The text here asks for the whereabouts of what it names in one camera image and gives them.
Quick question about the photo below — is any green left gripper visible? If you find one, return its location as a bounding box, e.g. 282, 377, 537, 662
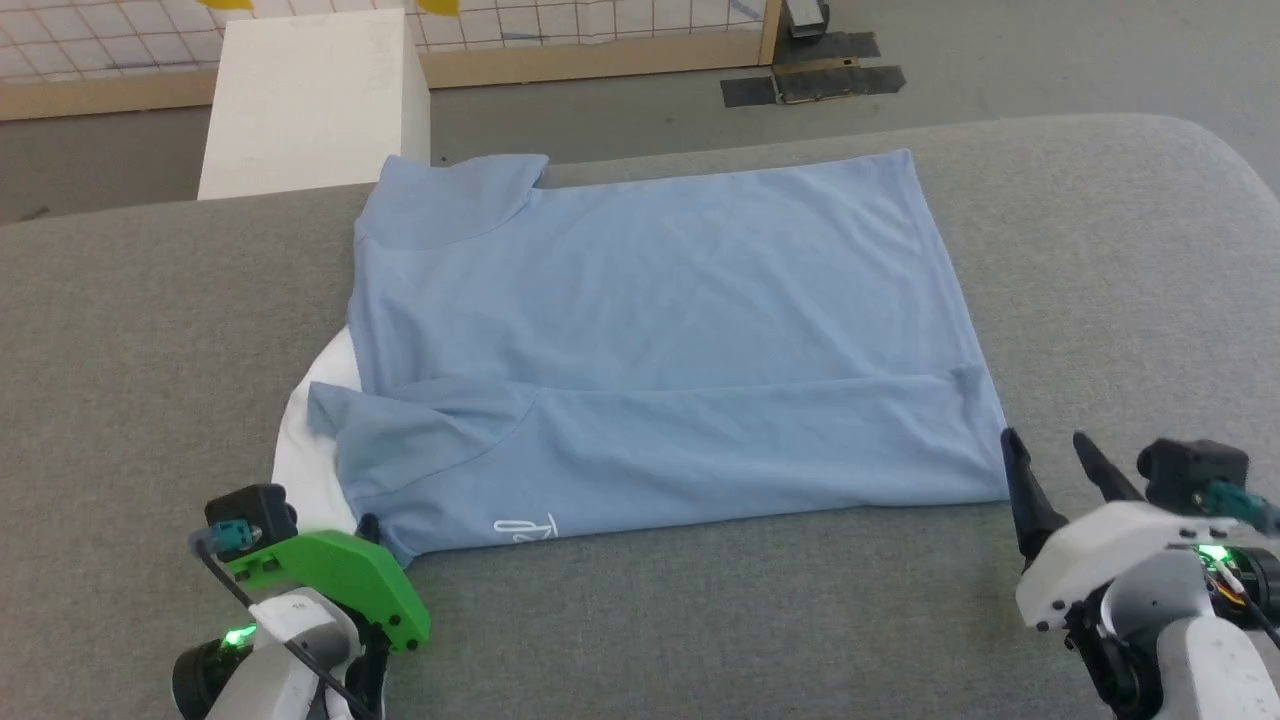
224, 512, 433, 657

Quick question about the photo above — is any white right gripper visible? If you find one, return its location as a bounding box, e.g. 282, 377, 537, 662
1000, 428, 1242, 633

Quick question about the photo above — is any left cable with teal plug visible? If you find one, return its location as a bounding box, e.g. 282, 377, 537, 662
188, 520, 379, 720

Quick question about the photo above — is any lemon print partition screen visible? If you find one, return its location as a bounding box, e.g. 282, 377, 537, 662
0, 0, 783, 123

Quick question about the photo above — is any metal screen foot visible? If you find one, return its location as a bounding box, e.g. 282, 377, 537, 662
783, 0, 832, 39

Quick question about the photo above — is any cable with teal plug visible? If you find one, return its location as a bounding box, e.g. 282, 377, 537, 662
188, 520, 379, 720
1204, 479, 1280, 533

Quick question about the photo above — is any light blue T-shirt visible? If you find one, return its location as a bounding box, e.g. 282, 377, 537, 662
272, 148, 1011, 569

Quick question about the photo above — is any right cable with teal plug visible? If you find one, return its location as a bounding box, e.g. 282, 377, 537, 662
1204, 479, 1280, 533

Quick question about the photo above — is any white rectangular box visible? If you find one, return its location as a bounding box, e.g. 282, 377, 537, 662
197, 8, 432, 201

